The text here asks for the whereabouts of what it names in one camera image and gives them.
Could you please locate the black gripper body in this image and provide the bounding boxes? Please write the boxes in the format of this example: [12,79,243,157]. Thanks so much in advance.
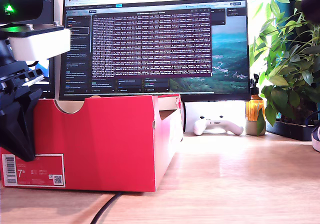
[0,40,45,95]

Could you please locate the red cardboard shoebox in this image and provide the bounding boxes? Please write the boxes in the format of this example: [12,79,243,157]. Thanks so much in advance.
[0,93,186,193]

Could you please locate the blue suede sneaker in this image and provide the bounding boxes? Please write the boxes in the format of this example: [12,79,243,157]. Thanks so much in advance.
[305,110,320,153]

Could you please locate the narrow black computer monitor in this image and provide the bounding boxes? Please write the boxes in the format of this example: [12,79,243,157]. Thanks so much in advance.
[34,0,56,100]

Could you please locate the wide black computer monitor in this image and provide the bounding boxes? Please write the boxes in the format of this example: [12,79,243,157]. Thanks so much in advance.
[59,0,252,102]

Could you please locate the white game controller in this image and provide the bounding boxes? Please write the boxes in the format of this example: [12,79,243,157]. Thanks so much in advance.
[193,115,245,136]

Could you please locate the small cream ceramic pot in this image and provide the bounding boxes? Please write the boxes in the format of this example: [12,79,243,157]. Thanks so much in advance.
[245,120,267,136]

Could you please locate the amber glass pump bottle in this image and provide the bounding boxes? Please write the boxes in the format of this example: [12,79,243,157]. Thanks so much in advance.
[245,73,266,122]

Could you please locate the black planter tray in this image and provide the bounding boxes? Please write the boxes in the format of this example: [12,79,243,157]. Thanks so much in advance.
[266,120,317,142]

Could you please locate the green leafy houseplant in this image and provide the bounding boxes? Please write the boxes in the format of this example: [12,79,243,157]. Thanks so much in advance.
[249,0,320,127]

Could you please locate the black table cable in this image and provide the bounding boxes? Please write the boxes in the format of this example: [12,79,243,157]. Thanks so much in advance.
[89,191,123,224]

